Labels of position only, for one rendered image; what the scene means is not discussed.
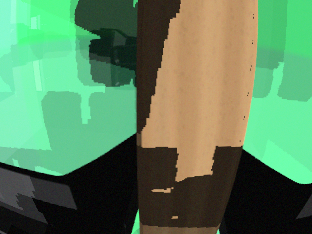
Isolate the tan wooden board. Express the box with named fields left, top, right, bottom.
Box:
left=136, top=0, right=259, bottom=234

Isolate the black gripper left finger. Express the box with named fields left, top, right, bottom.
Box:
left=0, top=132, right=139, bottom=234

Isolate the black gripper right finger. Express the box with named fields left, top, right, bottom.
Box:
left=219, top=149, right=312, bottom=234

